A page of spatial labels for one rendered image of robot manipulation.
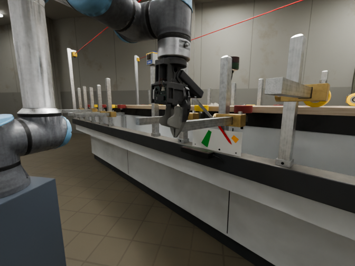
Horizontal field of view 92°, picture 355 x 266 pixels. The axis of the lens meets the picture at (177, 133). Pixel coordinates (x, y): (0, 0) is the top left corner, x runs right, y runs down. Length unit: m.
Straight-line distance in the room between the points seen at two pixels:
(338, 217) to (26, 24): 1.25
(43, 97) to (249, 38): 4.59
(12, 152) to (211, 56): 4.45
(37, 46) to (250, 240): 1.37
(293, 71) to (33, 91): 0.95
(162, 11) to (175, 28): 0.05
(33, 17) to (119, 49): 4.62
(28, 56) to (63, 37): 5.74
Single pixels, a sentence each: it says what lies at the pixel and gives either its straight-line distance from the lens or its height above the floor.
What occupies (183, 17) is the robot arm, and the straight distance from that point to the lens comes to 0.50.
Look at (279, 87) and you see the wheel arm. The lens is 0.38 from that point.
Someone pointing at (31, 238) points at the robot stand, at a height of 0.42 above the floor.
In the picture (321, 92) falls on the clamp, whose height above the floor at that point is 0.94.
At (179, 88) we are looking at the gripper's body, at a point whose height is 0.95.
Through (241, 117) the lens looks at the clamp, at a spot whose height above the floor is 0.86.
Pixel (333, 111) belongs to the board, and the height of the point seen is 0.89.
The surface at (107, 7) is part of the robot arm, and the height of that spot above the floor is 1.11.
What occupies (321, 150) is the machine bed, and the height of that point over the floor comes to 0.73.
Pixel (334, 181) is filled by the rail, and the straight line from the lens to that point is 0.67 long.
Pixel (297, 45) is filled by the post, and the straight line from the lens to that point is 0.69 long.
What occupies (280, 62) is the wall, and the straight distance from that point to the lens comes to 5.00.
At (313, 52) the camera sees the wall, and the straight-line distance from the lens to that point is 5.29.
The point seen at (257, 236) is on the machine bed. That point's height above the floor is 0.21.
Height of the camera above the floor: 0.91
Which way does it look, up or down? 10 degrees down
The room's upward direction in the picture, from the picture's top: straight up
